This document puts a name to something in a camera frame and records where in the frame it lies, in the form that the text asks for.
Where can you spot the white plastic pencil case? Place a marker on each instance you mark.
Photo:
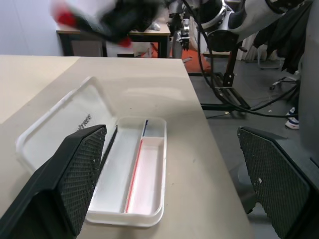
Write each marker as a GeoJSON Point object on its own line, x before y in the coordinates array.
{"type": "Point", "coordinates": [147, 179]}

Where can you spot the wooden desk with black legs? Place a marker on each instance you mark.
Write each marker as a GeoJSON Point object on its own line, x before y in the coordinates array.
{"type": "Point", "coordinates": [139, 33]}

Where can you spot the office chair base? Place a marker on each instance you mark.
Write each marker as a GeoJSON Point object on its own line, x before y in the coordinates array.
{"type": "Point", "coordinates": [284, 82]}

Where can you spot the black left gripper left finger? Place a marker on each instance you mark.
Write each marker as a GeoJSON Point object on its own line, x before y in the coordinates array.
{"type": "Point", "coordinates": [49, 189]}

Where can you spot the black hanging clothes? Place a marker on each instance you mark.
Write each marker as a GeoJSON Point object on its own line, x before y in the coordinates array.
{"type": "Point", "coordinates": [286, 32]}

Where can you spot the red marker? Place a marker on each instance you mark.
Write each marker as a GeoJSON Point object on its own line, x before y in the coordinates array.
{"type": "Point", "coordinates": [65, 18]}

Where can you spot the silver humanoid robot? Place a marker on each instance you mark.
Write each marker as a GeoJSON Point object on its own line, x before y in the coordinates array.
{"type": "Point", "coordinates": [224, 22]}

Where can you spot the white and blue sneaker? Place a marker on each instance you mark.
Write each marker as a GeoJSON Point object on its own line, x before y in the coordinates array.
{"type": "Point", "coordinates": [292, 120]}

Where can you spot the black metal stand frame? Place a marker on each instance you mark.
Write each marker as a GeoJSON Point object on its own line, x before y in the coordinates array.
{"type": "Point", "coordinates": [230, 82]}

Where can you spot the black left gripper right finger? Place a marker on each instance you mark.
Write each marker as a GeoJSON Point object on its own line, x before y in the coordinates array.
{"type": "Point", "coordinates": [279, 179]}

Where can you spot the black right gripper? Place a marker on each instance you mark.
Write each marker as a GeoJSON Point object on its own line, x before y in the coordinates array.
{"type": "Point", "coordinates": [127, 17]}

